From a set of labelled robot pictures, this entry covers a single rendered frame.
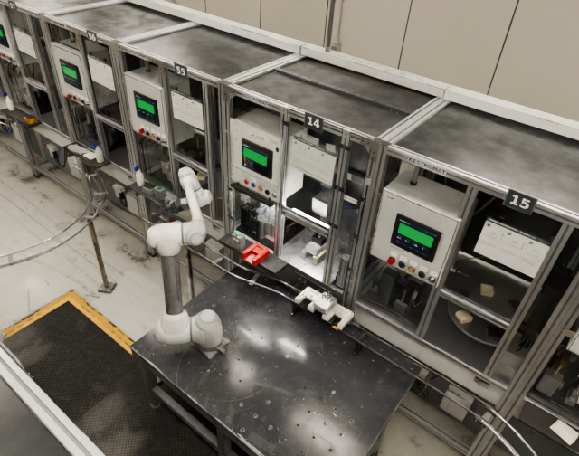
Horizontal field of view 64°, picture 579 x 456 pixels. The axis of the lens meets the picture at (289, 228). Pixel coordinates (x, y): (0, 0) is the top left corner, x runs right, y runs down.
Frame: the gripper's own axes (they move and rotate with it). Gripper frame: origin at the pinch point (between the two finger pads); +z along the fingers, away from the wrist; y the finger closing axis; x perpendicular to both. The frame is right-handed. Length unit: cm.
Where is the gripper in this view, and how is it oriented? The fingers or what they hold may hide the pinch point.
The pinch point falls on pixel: (156, 213)
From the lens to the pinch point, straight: 334.4
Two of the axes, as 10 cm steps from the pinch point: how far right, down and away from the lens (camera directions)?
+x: -0.9, 2.9, -9.5
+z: -9.4, 3.0, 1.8
